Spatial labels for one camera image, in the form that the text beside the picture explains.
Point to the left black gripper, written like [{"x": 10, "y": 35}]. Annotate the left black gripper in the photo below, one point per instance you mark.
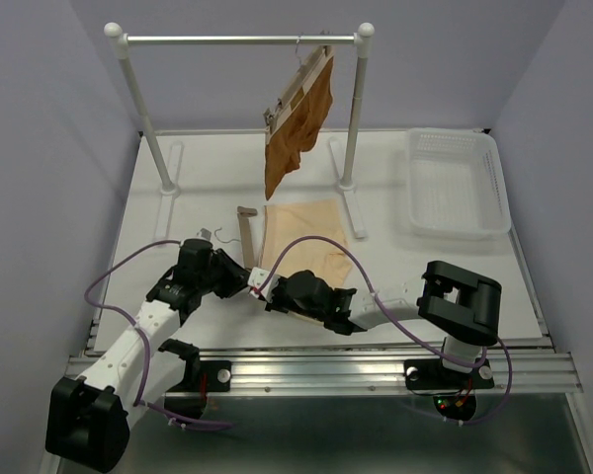
[{"x": 236, "y": 276}]

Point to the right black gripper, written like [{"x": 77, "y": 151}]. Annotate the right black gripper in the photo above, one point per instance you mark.
[{"x": 274, "y": 302}]

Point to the wooden clip hanger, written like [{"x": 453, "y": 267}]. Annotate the wooden clip hanger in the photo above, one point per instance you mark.
[{"x": 244, "y": 214}]

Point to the beige underwear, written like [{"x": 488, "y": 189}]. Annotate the beige underwear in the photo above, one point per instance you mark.
[{"x": 293, "y": 242}]

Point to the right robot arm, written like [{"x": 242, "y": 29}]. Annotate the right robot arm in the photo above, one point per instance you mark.
[{"x": 462, "y": 304}]

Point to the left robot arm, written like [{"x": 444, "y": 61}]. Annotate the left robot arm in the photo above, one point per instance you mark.
[{"x": 91, "y": 416}]

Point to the brown underwear on hanger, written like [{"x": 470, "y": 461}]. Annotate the brown underwear on hanger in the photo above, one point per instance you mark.
[{"x": 298, "y": 134}]

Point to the white clothes rack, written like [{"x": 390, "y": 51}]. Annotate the white clothes rack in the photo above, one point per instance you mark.
[{"x": 168, "y": 169}]

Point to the white plastic basket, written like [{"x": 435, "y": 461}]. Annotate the white plastic basket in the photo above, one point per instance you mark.
[{"x": 455, "y": 184}]

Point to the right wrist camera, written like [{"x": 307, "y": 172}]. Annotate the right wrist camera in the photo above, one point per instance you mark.
[{"x": 262, "y": 283}]

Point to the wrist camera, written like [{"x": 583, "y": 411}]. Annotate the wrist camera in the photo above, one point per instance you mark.
[
  {"x": 204, "y": 234},
  {"x": 262, "y": 283}
]

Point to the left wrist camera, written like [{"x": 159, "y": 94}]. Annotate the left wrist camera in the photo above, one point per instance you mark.
[{"x": 204, "y": 234}]

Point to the aluminium mounting rail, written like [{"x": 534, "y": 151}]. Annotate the aluminium mounting rail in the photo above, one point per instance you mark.
[{"x": 376, "y": 371}]

